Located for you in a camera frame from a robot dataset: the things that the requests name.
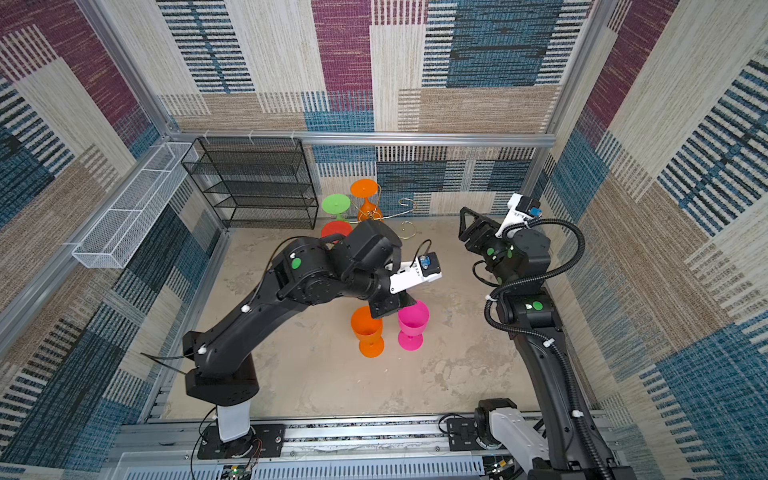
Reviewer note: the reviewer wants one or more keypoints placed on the red wine glass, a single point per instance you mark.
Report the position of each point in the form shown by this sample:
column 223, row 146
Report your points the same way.
column 335, row 230

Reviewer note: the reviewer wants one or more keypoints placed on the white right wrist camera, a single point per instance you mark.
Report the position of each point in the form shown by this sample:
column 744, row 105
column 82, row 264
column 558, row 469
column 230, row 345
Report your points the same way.
column 521, row 211

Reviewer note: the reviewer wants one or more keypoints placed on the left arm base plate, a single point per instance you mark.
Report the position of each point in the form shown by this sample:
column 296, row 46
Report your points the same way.
column 263, row 440

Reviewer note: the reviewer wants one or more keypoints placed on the aluminium front rail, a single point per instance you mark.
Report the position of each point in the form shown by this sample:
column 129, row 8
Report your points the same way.
column 368, row 447

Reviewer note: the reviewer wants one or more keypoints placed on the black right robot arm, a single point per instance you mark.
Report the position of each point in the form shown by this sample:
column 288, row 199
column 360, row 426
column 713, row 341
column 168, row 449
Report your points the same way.
column 522, row 256

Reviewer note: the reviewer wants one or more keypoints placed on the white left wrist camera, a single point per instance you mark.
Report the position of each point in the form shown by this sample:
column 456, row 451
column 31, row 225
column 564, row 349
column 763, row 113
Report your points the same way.
column 424, row 269

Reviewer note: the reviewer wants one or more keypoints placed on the white wire mesh basket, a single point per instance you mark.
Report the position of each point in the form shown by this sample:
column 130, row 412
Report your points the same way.
column 119, row 232

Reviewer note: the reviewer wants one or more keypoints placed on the orange wine glass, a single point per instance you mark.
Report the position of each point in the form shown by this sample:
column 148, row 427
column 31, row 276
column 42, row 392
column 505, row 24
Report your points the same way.
column 365, row 190
column 368, row 331

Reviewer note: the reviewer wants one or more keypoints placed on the black wire shelf rack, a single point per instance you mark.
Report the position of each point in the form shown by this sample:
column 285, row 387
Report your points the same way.
column 254, row 182

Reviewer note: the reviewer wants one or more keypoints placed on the orange wine glass back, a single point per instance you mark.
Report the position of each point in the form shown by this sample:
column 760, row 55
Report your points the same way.
column 365, row 190

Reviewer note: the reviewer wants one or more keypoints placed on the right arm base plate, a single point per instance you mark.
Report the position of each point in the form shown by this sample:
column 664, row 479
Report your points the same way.
column 465, row 433

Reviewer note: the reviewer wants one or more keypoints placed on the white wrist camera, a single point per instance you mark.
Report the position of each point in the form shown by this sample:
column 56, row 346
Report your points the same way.
column 521, row 211
column 424, row 269

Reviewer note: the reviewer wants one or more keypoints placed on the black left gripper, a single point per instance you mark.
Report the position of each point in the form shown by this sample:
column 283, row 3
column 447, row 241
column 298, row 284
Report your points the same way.
column 396, row 304

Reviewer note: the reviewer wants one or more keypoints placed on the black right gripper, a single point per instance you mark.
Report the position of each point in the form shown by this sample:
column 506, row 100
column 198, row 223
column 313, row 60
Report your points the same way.
column 487, row 229

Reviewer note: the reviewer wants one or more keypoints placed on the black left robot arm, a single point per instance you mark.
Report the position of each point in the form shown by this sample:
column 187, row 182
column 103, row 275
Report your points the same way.
column 365, row 264

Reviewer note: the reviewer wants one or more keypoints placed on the green wine glass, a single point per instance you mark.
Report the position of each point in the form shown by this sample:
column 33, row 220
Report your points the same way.
column 336, row 205

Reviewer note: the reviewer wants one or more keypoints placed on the magenta wine glass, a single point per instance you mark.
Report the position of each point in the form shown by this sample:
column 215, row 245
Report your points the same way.
column 413, row 321

